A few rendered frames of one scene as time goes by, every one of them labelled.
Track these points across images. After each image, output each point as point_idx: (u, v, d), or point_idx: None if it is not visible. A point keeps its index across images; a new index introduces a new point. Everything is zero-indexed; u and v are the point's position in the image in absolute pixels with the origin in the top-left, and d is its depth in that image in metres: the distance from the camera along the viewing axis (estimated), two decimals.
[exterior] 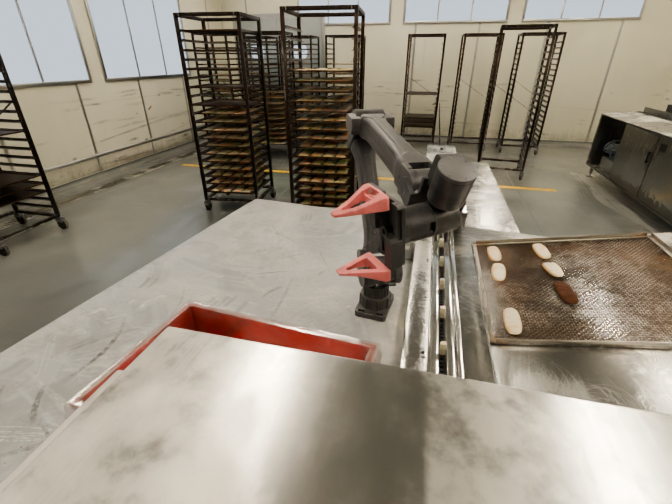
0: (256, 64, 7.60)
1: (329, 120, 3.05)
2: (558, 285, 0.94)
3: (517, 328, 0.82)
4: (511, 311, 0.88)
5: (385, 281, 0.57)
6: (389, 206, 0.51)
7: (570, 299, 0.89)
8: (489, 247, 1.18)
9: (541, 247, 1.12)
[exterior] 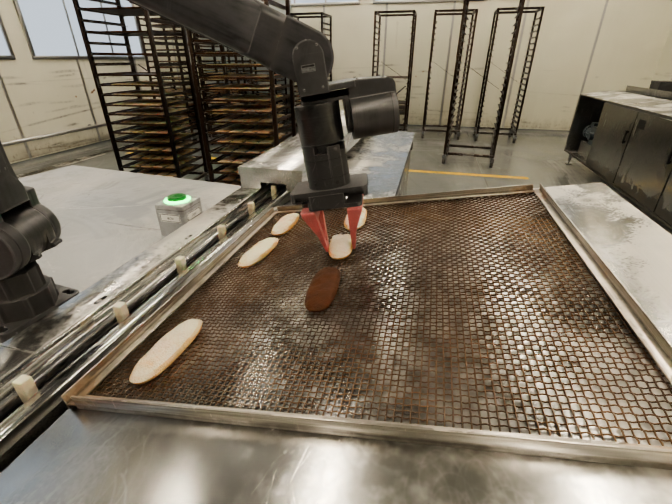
0: (220, 49, 7.13)
1: (244, 89, 2.58)
2: (319, 273, 0.47)
3: (146, 369, 0.36)
4: (183, 327, 0.41)
5: (360, 211, 0.49)
6: (310, 212, 0.49)
7: (313, 301, 0.42)
8: (286, 215, 0.71)
9: None
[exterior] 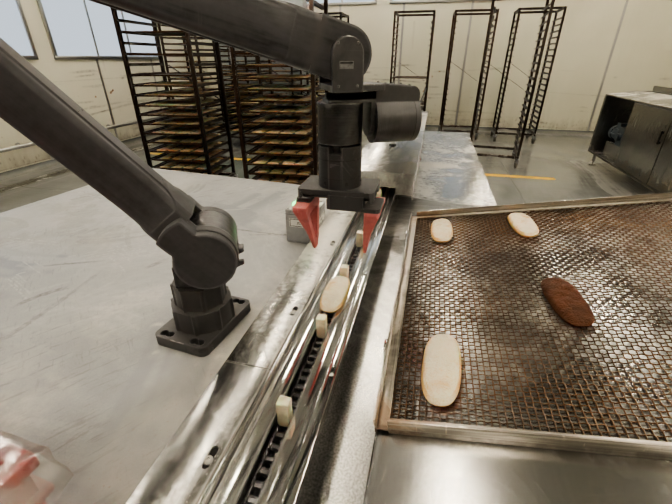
0: (235, 49, 7.11)
1: (284, 89, 2.56)
2: (551, 284, 0.45)
3: (445, 390, 0.34)
4: (442, 343, 0.39)
5: None
6: (375, 196, 0.53)
7: (575, 315, 0.40)
8: (435, 220, 0.69)
9: (523, 218, 0.63)
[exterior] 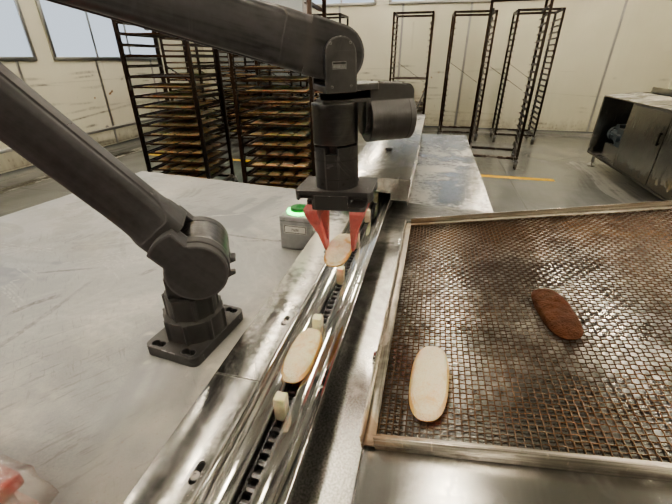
0: None
1: (282, 91, 2.56)
2: (541, 296, 0.45)
3: (432, 405, 0.34)
4: (431, 356, 0.39)
5: None
6: None
7: (564, 328, 0.40)
8: (303, 332, 0.50)
9: (342, 242, 0.55)
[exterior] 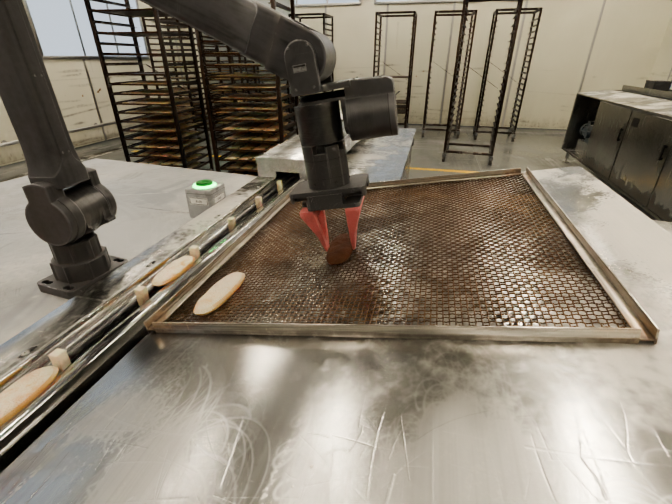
0: (223, 49, 7.23)
1: (250, 87, 2.68)
2: (337, 237, 0.57)
3: (207, 304, 0.45)
4: (230, 277, 0.51)
5: (358, 212, 0.48)
6: (308, 212, 0.49)
7: (333, 256, 0.51)
8: (31, 372, 0.42)
9: (177, 264, 0.63)
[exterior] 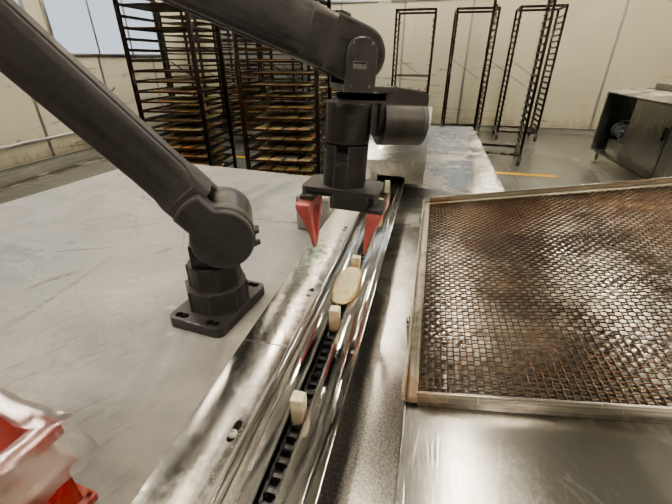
0: None
1: (287, 85, 2.56)
2: None
3: (345, 295, 0.51)
4: (351, 271, 0.56)
5: None
6: (378, 199, 0.54)
7: None
8: None
9: None
